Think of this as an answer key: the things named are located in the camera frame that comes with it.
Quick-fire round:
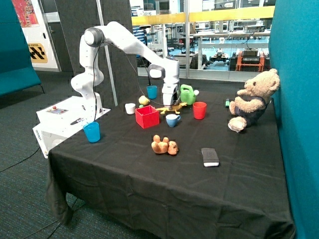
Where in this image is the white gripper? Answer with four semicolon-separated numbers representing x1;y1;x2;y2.
162;83;179;107

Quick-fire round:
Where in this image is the yellow toy lizard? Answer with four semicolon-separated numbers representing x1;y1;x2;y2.
156;102;187;115

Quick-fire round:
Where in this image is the yellow tennis ball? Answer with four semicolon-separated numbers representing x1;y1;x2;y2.
139;95;150;106

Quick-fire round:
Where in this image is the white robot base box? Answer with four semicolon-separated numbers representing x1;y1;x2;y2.
33;96;110;159

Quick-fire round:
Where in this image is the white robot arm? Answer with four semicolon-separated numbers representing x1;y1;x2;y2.
71;21;180;122

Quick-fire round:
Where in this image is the red square pot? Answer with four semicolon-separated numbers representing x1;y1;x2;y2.
135;105;160;129

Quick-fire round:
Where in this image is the blue cup at back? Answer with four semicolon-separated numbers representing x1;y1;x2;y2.
147;85;158;100

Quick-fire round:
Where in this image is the blue cup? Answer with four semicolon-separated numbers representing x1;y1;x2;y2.
147;85;158;100
83;121;100;143

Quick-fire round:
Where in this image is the green watering can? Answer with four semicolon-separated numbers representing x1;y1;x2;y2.
180;84;199;106

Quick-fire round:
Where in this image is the red plastic cup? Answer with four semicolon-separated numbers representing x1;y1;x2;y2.
192;102;207;120

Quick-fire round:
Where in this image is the white cup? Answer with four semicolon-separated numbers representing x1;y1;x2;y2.
125;103;136;115

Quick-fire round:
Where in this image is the small orange teddy bear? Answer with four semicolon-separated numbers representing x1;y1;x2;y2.
151;135;179;155

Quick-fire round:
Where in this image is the black white board eraser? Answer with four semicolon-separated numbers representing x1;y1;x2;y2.
201;147;220;167

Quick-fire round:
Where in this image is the black tablecloth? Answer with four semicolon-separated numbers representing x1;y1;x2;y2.
45;92;296;239

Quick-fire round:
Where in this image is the large beige teddy bear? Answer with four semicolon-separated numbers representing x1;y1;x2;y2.
228;69;280;132

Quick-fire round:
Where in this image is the blue cup at front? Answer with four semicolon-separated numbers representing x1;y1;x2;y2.
83;121;100;143

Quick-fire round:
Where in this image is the teal sofa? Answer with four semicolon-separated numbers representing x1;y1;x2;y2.
0;0;42;96

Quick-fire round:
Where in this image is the blue mug with handle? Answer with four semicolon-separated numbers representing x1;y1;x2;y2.
165;114;181;127

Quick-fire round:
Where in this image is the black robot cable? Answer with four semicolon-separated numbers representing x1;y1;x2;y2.
70;41;175;125

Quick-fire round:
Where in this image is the teal partition wall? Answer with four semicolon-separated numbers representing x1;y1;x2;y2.
269;0;319;239

